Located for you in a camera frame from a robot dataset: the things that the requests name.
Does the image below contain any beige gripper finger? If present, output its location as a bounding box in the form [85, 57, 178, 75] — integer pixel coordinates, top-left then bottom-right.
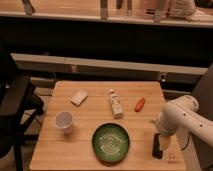
[159, 135, 171, 150]

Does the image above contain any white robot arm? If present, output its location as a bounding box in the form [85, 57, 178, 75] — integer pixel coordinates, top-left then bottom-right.
[155, 95, 213, 147]

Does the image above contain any white sponge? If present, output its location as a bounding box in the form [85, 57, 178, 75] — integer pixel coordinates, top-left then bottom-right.
[71, 90, 88, 106]

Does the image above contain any orange carrot toy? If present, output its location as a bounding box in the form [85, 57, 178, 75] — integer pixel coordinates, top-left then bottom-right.
[135, 98, 145, 112]

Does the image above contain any green bowl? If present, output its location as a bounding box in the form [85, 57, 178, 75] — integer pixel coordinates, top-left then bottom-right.
[92, 123, 130, 163]

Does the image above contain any white tube bottle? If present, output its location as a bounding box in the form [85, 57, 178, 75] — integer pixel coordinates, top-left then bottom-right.
[109, 89, 123, 119]

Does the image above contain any white paper cup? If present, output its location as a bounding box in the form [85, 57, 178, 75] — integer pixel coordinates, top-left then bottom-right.
[54, 111, 73, 135]

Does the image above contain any black chair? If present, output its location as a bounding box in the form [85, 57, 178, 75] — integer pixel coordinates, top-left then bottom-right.
[0, 41, 44, 171]

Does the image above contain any black cable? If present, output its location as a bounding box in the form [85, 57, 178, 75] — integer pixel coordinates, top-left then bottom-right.
[180, 131, 191, 151]

